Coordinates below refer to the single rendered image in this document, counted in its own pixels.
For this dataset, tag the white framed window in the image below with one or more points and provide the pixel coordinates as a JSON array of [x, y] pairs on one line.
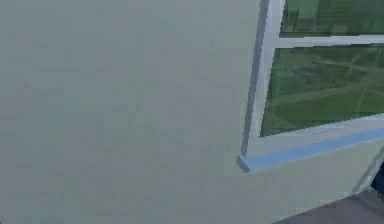
[[320, 86]]

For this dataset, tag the dark blue object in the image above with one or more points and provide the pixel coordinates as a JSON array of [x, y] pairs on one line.
[[380, 181]]

